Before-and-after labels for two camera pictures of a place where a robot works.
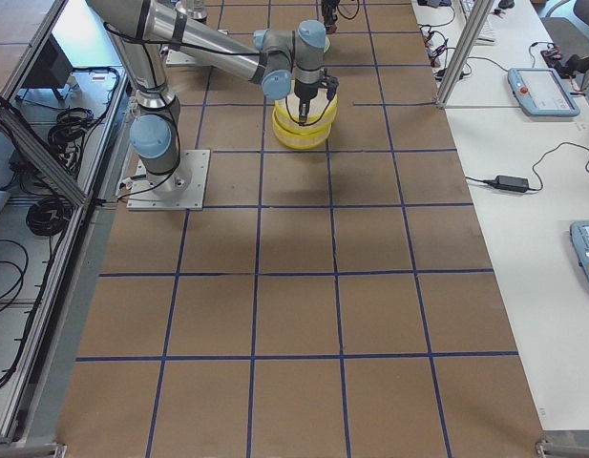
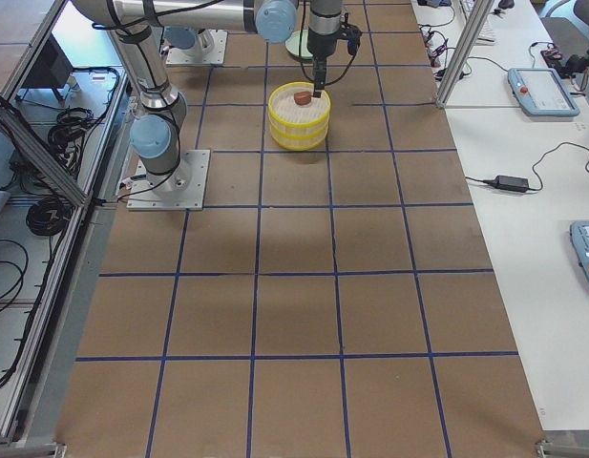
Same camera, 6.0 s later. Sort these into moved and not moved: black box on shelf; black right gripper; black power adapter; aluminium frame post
Moved: black right gripper
Not moved: black box on shelf; black power adapter; aluminium frame post
